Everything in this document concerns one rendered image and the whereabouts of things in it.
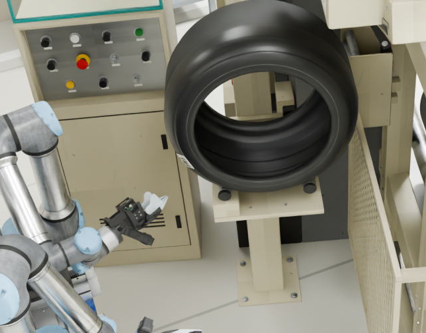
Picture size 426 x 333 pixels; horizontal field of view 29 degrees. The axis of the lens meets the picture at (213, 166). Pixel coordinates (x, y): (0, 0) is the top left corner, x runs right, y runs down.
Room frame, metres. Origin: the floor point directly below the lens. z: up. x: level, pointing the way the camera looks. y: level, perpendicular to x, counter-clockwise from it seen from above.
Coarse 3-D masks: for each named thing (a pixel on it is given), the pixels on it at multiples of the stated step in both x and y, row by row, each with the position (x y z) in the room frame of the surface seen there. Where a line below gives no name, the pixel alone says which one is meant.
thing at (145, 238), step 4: (128, 228) 1.82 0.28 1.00; (124, 232) 1.82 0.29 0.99; (128, 232) 1.82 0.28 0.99; (132, 232) 1.82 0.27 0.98; (136, 232) 1.83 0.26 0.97; (140, 232) 1.86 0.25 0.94; (128, 236) 1.81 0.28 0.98; (132, 236) 1.82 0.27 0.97; (136, 236) 1.82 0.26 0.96; (140, 236) 1.83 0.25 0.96; (144, 236) 1.83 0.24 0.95; (148, 236) 1.84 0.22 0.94; (140, 240) 1.82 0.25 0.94; (144, 240) 1.83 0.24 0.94; (148, 240) 1.83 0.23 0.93; (152, 240) 1.84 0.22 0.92; (148, 244) 1.83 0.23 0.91
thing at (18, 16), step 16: (16, 0) 2.69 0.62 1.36; (32, 0) 2.69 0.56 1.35; (48, 0) 2.69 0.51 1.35; (64, 0) 2.68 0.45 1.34; (80, 0) 2.68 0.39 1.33; (96, 0) 2.67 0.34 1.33; (112, 0) 2.67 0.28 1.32; (128, 0) 2.67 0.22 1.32; (144, 0) 2.66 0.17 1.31; (160, 0) 2.65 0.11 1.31; (16, 16) 2.69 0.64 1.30; (32, 16) 2.69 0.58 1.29; (48, 16) 2.69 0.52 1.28; (64, 16) 2.68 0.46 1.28; (80, 16) 2.67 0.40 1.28
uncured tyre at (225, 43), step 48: (192, 48) 2.10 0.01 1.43; (240, 48) 2.00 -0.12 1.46; (288, 48) 1.99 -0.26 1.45; (336, 48) 2.08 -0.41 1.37; (192, 96) 1.99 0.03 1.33; (336, 96) 1.96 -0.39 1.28; (192, 144) 1.99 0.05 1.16; (240, 144) 2.24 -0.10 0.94; (288, 144) 2.21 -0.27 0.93; (336, 144) 1.96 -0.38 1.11
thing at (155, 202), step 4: (152, 196) 1.90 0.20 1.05; (156, 196) 1.90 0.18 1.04; (152, 200) 1.89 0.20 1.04; (156, 200) 1.90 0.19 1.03; (160, 200) 1.90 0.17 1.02; (164, 200) 1.91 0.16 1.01; (152, 204) 1.88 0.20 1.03; (156, 204) 1.89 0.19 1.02; (160, 204) 1.89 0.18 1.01; (164, 204) 1.90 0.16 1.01; (148, 208) 1.87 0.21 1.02; (152, 208) 1.88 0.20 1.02; (156, 208) 1.88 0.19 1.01; (148, 212) 1.87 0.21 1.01; (152, 212) 1.87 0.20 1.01
